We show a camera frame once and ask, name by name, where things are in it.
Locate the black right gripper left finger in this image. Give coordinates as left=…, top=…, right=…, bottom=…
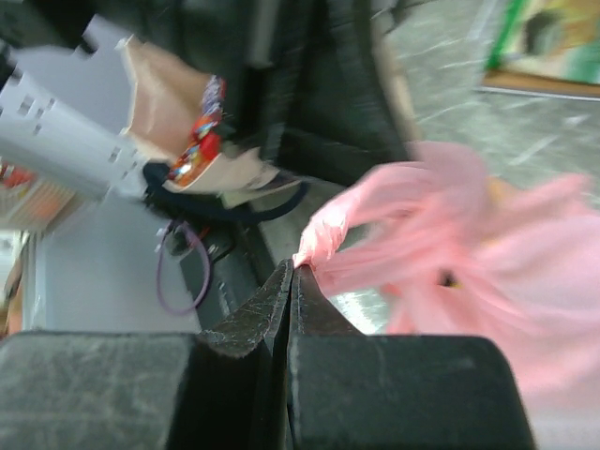
left=200, top=260, right=293, bottom=358

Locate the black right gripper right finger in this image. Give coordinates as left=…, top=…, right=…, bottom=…
left=290, top=265, right=363, bottom=337

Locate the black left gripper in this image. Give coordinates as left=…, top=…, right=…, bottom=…
left=179, top=1, right=410, bottom=186

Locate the red yellow snack bag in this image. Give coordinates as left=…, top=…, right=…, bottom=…
left=168, top=75, right=226, bottom=187

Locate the beige canvas tote bag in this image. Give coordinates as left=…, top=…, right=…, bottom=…
left=117, top=37, right=308, bottom=223

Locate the pink plastic grocery bag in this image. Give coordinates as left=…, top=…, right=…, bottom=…
left=292, top=140, right=600, bottom=409

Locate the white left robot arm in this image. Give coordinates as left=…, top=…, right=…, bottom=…
left=1, top=1, right=410, bottom=208

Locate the green white Chubo bag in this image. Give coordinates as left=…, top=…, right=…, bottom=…
left=486, top=0, right=599, bottom=84

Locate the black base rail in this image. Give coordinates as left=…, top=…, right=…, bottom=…
left=156, top=221, right=275, bottom=330

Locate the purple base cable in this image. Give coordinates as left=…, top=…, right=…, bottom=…
left=155, top=219, right=215, bottom=316

